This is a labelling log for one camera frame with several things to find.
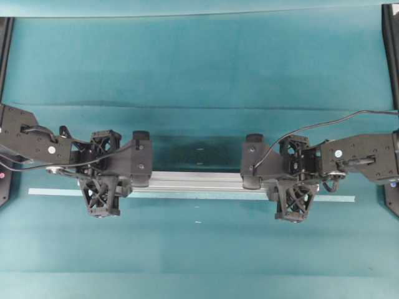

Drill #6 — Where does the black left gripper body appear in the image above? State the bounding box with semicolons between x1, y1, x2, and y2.
76;130;153;187

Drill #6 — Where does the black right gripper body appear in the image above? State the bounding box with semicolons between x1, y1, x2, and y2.
240;135;324;199

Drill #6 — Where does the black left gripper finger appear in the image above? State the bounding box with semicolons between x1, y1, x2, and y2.
132;130;150;140
130;174;149;187

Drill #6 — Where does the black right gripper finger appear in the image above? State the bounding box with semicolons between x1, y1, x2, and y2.
246;133;264;143
242;176;261;190

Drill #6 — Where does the silver aluminium rail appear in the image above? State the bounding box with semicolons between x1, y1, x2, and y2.
76;170;320;199

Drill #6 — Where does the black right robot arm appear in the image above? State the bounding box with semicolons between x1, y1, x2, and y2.
240;131;398;200

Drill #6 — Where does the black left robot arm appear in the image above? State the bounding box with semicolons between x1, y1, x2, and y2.
1;105;153;197

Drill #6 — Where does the light tape strip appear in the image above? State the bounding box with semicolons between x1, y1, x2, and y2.
28;188;355;203

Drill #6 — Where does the teal table cloth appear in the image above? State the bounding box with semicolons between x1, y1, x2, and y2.
1;1;398;298

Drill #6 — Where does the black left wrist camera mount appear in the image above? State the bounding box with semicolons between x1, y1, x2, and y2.
78;176;120;218

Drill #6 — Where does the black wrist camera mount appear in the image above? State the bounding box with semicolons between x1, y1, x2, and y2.
78;176;120;218
275;180;317;223

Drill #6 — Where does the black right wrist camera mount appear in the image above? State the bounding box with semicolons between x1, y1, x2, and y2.
275;180;317;223

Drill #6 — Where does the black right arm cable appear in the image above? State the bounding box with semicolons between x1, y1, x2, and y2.
252;109;399;175

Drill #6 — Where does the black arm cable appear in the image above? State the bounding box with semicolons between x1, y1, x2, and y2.
252;109;399;175
0;149;132;173

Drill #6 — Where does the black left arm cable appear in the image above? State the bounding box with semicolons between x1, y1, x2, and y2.
0;149;132;173

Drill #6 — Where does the black right frame post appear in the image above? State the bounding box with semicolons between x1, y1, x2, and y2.
382;3;398;110

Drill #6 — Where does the black frame post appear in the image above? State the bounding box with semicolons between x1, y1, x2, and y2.
0;17;15;98
382;3;398;110

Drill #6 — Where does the black left frame post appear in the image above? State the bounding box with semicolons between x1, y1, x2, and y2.
0;17;15;98

